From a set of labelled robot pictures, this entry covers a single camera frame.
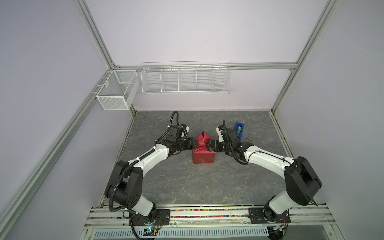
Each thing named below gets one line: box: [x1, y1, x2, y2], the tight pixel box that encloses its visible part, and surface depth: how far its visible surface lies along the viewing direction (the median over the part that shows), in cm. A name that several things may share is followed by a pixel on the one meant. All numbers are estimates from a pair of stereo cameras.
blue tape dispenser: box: [235, 122, 245, 140], surface depth 104 cm
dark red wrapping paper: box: [192, 130, 216, 164], surface depth 88 cm
